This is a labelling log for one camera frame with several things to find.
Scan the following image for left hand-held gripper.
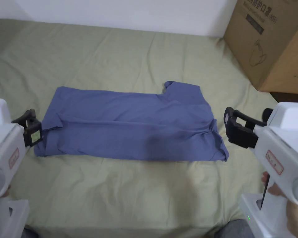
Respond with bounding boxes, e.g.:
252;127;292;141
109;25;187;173
0;98;44;238

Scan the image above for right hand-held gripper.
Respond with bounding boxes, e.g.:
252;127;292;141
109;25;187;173
223;101;298;238

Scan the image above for blue shirt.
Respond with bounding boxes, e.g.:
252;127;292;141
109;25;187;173
33;81;230;163

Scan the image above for person's left hand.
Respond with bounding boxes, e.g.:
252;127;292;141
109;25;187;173
1;184;12;199

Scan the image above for person's right hand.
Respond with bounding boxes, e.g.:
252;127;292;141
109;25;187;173
261;171;287;198

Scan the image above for brown cardboard carton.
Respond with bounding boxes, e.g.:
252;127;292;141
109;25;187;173
223;0;298;94

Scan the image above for person's legs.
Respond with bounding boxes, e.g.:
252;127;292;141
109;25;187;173
22;219;254;238

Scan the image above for bed with pale green sheet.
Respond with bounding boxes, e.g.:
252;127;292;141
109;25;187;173
0;18;298;238

